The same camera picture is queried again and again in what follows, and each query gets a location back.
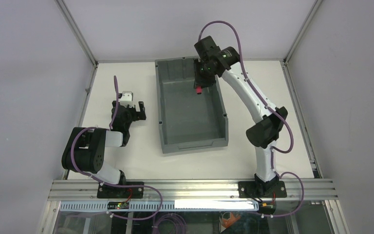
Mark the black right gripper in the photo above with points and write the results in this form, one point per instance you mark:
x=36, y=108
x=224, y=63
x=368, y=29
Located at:
x=204, y=81

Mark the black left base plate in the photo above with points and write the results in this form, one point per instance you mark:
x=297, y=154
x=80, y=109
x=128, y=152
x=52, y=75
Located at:
x=135, y=190

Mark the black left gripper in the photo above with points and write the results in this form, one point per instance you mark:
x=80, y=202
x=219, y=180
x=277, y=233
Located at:
x=128, y=111

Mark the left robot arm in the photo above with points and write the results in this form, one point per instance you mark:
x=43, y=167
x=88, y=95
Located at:
x=85, y=149

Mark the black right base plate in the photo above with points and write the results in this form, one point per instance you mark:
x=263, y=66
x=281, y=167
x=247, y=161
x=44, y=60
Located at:
x=253, y=189

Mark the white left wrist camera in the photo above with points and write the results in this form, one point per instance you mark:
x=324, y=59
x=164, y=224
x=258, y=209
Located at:
x=126, y=99

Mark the aluminium extrusion rail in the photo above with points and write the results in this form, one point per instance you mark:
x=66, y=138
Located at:
x=212, y=189

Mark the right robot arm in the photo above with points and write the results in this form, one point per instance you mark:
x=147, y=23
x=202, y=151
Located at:
x=268, y=118

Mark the grey plastic storage bin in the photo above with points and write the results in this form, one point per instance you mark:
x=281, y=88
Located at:
x=188, y=121

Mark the orange object under table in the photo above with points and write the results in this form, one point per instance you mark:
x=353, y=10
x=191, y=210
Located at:
x=227, y=219

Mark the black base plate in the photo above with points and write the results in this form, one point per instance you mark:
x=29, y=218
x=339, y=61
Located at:
x=135, y=190
x=253, y=189

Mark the red handled screwdriver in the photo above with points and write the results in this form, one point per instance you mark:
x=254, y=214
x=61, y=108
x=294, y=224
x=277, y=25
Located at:
x=198, y=90

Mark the white slotted cable duct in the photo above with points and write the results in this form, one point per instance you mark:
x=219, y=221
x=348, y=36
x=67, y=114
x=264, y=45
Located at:
x=152, y=206

